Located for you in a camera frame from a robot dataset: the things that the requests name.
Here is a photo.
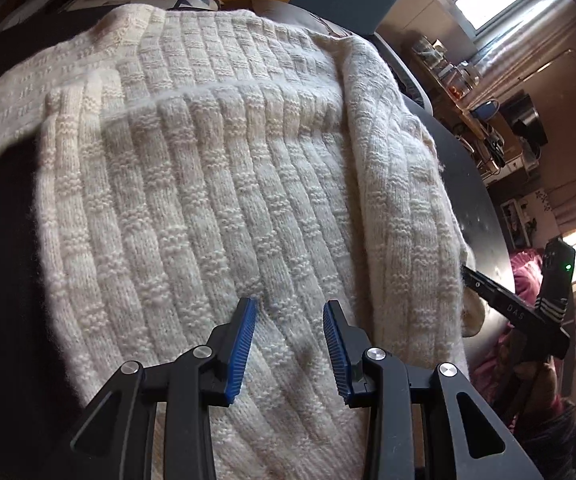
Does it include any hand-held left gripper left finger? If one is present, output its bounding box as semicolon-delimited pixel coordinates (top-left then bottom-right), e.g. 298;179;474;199
70;297;259;480

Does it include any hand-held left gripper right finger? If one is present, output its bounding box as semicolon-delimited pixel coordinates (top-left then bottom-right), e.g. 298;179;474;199
322;300;544;480

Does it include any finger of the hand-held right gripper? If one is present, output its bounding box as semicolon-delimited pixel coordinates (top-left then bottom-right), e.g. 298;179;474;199
460;265;539;327

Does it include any cream knit sweater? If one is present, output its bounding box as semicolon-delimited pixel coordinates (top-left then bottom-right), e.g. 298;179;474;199
0;2;486;480

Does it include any pink cloth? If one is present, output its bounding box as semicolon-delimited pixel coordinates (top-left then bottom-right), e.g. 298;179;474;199
468;250;569;411

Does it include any black appliance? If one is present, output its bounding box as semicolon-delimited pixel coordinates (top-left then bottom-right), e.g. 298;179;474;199
502;94;546;142

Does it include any blue mug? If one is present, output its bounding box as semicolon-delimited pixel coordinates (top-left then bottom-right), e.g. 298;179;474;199
469;100;500;122

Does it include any cluttered wooden desk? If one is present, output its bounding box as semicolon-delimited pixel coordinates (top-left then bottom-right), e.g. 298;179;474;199
378;0;534;181

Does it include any glass jar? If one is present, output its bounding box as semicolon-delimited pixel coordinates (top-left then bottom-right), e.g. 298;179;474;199
443;62;479;98

